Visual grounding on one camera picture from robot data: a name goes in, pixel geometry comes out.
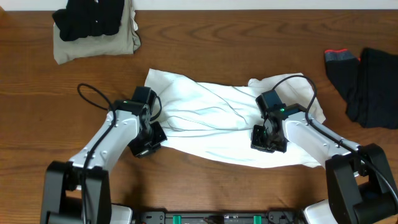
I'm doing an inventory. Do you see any black garment right edge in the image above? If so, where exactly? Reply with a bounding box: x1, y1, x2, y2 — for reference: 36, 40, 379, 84
356, 48, 397, 129

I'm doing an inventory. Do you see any white t-shirt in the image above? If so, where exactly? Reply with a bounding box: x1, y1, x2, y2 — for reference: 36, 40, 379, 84
145, 69, 319, 168

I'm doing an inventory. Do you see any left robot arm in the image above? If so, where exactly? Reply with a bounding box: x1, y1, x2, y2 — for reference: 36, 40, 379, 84
40, 97, 167, 223

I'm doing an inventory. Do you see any folded black garment on stack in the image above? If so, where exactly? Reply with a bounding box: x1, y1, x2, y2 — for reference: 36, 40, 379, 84
52, 0, 126, 42

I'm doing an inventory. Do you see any folded khaki garment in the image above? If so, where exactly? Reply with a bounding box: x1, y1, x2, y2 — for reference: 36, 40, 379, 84
53, 0, 141, 65

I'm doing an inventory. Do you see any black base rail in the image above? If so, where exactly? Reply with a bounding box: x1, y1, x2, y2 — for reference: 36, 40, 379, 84
111, 203, 308, 224

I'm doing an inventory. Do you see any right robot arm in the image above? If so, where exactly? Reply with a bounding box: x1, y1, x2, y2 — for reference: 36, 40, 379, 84
251, 103, 397, 223

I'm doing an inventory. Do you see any black garment with red trim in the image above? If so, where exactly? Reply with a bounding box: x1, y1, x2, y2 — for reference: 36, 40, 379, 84
324, 49, 359, 121

